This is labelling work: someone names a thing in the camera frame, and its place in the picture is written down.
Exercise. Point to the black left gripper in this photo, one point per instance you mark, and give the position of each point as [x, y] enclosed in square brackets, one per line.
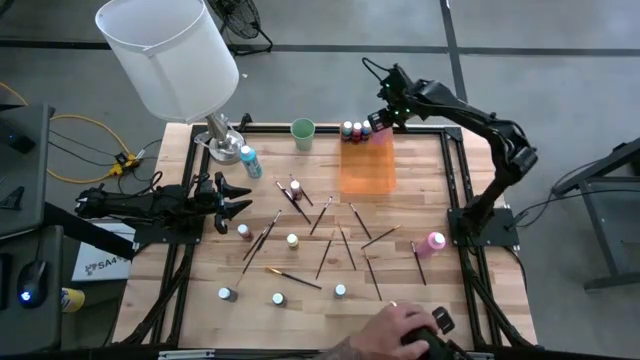
[220, 200]

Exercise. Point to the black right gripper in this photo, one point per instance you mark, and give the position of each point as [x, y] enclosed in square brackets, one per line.
[382, 120]

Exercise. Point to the small magenta paint bottle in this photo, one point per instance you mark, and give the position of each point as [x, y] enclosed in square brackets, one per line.
[356, 130]

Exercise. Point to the small teal paint bottle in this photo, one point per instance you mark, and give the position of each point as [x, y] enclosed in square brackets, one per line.
[346, 127]

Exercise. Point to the large teal blue paint bottle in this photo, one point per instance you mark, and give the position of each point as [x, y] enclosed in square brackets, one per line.
[251, 164]

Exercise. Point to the small light brown paint bottle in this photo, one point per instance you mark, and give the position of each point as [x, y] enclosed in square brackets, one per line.
[296, 189]

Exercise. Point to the small yellow paint bottle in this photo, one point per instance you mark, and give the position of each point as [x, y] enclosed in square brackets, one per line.
[292, 241]

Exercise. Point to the black paintbrush silver ferrule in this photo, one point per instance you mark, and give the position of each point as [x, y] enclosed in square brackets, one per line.
[263, 240]
[418, 263]
[255, 244]
[304, 216]
[307, 198]
[320, 216]
[360, 221]

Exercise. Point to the small navy blue paint bottle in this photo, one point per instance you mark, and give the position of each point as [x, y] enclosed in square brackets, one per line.
[226, 293]

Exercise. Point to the thin black paintbrush orange bristles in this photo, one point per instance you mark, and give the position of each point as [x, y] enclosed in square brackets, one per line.
[347, 246]
[381, 237]
[372, 275]
[323, 260]

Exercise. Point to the small dark brown paint bottle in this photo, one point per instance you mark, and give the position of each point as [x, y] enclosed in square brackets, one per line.
[278, 299]
[340, 290]

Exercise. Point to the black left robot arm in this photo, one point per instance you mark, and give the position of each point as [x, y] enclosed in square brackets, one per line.
[150, 202]

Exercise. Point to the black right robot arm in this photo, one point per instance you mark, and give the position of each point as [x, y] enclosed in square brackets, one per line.
[465, 112]

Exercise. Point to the person's forearm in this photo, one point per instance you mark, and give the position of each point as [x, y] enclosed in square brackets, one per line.
[340, 352]

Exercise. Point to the orange translucent plastic bin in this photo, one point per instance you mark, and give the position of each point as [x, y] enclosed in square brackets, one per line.
[367, 170]

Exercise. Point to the black table clamp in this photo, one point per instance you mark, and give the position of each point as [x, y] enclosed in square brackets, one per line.
[245, 121]

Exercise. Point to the green plastic cup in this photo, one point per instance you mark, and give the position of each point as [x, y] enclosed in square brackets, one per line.
[303, 137]

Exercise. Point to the wide paintbrush orange bristles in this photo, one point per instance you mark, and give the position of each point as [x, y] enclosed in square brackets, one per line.
[295, 279]

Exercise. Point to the yellow power plug block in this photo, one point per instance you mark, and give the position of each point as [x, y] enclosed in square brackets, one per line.
[122, 167]

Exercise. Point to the white cardboard box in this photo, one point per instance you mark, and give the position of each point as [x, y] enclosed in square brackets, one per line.
[100, 262]

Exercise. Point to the black metal beam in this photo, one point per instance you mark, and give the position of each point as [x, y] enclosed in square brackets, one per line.
[85, 230]

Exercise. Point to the table lamp white shade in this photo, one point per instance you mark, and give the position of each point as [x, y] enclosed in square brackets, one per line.
[170, 55]

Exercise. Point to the black floor fan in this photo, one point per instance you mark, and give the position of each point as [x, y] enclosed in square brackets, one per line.
[240, 17]

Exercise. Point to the yellow canister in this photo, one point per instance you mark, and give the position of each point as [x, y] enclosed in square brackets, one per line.
[74, 300]

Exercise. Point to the person's hand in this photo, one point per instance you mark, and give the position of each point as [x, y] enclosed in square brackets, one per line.
[385, 330]

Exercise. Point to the black computer mouse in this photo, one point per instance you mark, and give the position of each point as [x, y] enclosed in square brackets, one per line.
[32, 280]

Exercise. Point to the black desk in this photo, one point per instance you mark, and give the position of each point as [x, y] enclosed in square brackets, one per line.
[50, 325]

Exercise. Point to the black metal stand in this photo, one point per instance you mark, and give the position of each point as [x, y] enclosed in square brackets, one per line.
[607, 240]

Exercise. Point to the black handheld camera rig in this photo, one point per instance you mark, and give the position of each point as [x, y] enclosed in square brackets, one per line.
[425, 342]

